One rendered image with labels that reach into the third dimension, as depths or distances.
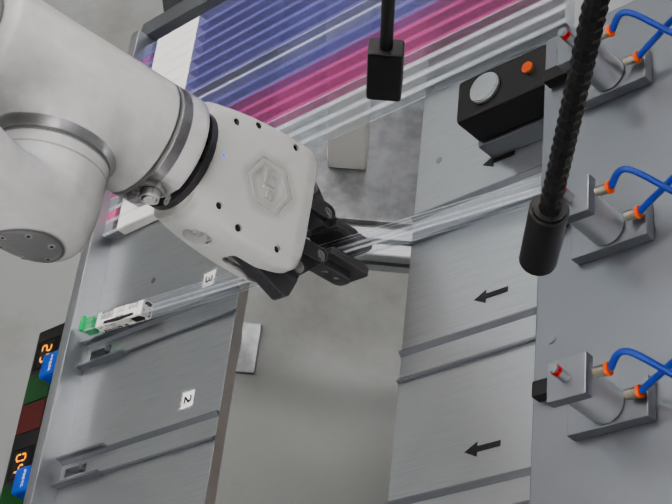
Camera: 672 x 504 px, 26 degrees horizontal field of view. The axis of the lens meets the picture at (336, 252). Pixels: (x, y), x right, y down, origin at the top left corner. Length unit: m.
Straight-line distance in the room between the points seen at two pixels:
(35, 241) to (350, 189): 1.36
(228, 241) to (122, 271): 0.34
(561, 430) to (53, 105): 0.36
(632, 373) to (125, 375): 0.56
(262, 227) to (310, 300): 1.14
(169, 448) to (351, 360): 0.97
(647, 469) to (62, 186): 0.38
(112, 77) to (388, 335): 1.23
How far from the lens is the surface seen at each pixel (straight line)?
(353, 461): 2.02
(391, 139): 2.28
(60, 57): 0.91
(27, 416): 1.35
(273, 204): 1.00
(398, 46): 0.88
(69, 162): 0.89
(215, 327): 1.16
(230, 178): 0.98
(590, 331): 0.81
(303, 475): 2.01
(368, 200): 2.21
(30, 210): 0.87
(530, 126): 0.99
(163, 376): 1.19
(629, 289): 0.81
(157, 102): 0.94
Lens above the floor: 1.85
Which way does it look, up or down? 58 degrees down
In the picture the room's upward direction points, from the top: straight up
